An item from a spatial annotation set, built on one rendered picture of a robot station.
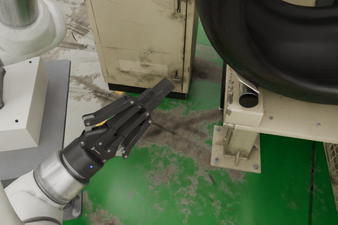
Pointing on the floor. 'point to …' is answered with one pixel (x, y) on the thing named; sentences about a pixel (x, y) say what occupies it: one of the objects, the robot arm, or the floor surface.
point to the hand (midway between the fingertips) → (156, 94)
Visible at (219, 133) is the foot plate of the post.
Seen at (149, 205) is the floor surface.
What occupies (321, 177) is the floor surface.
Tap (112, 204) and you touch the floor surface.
